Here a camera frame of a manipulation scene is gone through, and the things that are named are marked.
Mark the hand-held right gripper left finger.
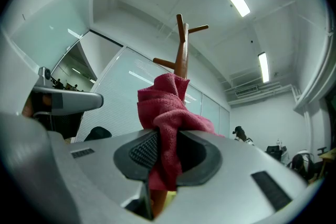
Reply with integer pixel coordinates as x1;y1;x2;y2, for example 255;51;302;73
48;128;160;224

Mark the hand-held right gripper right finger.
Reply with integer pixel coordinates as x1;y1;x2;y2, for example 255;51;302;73
154;130;325;224

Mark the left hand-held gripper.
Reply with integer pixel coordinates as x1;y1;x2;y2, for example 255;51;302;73
29;67;104;117

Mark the red cloth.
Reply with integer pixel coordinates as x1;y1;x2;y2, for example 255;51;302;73
136;72;225;191

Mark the wooden coat stand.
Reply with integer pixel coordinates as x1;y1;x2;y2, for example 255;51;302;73
151;13;209;218

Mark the black office chair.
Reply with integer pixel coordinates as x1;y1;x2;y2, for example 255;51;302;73
46;112;113;143
265;145;284;161

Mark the light wooden table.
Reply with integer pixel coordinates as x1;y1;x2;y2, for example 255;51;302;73
316;148;336;166

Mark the white air vent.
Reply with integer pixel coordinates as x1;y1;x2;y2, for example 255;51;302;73
235;86;259;98

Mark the short ceiling light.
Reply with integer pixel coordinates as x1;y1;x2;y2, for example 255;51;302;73
257;51;270;83

